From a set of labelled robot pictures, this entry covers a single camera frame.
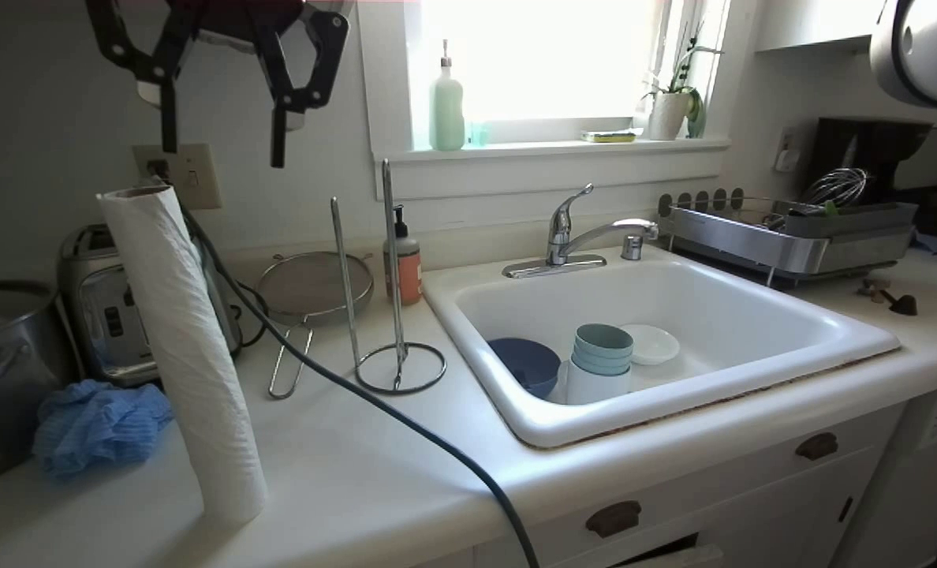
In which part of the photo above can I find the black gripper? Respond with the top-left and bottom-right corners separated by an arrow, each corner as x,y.
85,0 -> 350,170

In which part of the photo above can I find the white paper towel roll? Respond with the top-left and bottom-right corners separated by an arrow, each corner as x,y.
94,184 -> 270,530

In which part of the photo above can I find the silver paper towel stand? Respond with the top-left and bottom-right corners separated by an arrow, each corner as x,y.
325,158 -> 452,399

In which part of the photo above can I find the green dish soap bottle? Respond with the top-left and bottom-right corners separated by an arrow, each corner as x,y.
430,41 -> 468,155

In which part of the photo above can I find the metal mesh strainer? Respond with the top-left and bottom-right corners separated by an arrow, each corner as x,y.
243,248 -> 380,328

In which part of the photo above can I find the silver toaster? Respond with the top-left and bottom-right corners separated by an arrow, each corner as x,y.
58,222 -> 243,387

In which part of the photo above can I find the orange soap pump bottle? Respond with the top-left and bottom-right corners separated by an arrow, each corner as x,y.
382,206 -> 425,308

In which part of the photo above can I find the chrome sink faucet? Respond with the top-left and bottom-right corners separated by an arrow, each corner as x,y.
503,184 -> 660,282

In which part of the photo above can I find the blue crumpled cloth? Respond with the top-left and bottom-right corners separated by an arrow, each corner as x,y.
27,376 -> 176,482

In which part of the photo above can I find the blue bowl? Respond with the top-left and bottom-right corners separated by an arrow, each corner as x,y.
487,334 -> 562,403

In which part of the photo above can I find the plant in white pot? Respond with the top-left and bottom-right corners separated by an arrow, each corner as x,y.
638,34 -> 723,143

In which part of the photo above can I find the chrome sink sprayer cap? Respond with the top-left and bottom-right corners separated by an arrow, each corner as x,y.
618,229 -> 650,264

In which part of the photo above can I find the teal cup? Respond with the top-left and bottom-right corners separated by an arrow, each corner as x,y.
568,322 -> 638,377

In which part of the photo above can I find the white round lid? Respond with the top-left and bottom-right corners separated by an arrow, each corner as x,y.
626,322 -> 680,369

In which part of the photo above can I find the white kitchen sink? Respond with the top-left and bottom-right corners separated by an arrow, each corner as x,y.
421,245 -> 901,455

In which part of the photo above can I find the steel dish rack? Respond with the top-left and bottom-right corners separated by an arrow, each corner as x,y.
655,186 -> 921,284

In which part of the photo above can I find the metal whisk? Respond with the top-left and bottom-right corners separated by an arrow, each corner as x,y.
802,163 -> 871,212

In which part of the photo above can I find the black coffee maker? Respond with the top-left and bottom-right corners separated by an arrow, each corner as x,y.
809,114 -> 934,206

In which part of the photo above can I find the white base cabinet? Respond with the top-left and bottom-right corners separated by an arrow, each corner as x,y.
424,396 -> 912,568

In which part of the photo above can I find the black round brush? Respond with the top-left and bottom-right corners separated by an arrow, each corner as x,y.
858,273 -> 921,317

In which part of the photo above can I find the beige wall outlet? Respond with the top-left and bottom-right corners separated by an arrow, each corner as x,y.
128,143 -> 224,212

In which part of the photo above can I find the window with white frame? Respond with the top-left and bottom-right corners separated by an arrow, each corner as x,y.
353,0 -> 732,201

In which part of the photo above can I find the dark drawer handle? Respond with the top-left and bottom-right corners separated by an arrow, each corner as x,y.
793,428 -> 842,465
583,499 -> 644,540

